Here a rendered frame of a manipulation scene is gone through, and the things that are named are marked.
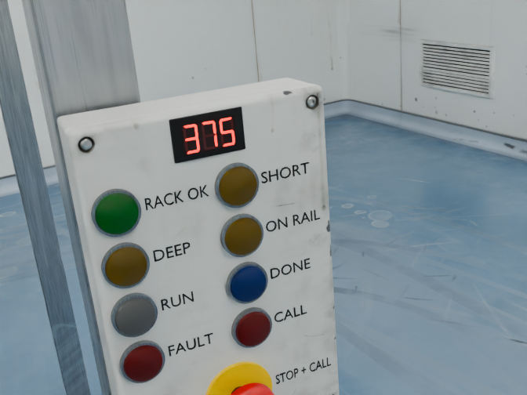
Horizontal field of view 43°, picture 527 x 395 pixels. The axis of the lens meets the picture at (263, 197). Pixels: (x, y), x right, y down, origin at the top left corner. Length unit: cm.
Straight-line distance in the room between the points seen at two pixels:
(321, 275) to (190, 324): 10
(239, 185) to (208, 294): 8
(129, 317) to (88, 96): 15
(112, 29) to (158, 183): 11
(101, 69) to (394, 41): 427
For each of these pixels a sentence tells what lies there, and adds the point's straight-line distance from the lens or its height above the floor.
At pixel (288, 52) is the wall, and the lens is 483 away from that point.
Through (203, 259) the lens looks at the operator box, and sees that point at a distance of 45.
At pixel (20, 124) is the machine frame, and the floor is 92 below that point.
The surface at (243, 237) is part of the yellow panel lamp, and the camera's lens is 45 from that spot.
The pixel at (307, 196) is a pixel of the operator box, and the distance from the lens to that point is 47.
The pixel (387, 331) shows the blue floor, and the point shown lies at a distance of 233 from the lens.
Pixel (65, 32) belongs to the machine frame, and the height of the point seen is 121.
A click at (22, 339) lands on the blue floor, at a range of 260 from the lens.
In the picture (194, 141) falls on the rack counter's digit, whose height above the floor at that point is 114.
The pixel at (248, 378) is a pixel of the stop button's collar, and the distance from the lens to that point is 51.
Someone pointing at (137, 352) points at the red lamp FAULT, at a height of 100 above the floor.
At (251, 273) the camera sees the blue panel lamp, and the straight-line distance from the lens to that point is 46.
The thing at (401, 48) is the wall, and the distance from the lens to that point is 464.
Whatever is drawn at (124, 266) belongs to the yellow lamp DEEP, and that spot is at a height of 107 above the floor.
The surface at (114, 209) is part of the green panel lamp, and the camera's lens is 41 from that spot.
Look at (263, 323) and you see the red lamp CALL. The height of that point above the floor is 100.
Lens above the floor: 125
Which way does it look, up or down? 21 degrees down
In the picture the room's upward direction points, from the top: 5 degrees counter-clockwise
